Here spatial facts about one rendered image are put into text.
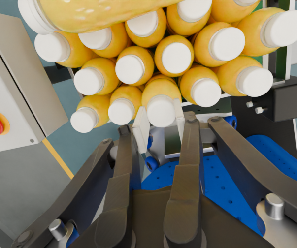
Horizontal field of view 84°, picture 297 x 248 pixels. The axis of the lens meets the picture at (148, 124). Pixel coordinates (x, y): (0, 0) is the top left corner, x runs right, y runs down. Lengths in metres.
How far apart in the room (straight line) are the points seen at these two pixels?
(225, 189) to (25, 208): 2.58
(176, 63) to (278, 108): 0.23
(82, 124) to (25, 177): 2.08
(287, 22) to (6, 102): 0.39
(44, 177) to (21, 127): 1.90
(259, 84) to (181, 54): 0.12
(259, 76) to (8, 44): 0.37
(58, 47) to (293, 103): 0.41
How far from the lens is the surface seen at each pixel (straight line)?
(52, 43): 0.29
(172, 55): 0.24
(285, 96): 0.40
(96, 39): 0.26
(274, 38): 0.28
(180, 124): 0.15
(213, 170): 0.40
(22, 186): 2.49
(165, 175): 0.40
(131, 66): 0.25
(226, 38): 0.25
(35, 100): 0.35
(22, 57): 0.36
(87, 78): 0.27
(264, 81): 0.28
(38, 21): 0.24
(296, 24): 0.29
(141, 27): 0.25
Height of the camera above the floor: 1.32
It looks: 66 degrees down
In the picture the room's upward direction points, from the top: 169 degrees counter-clockwise
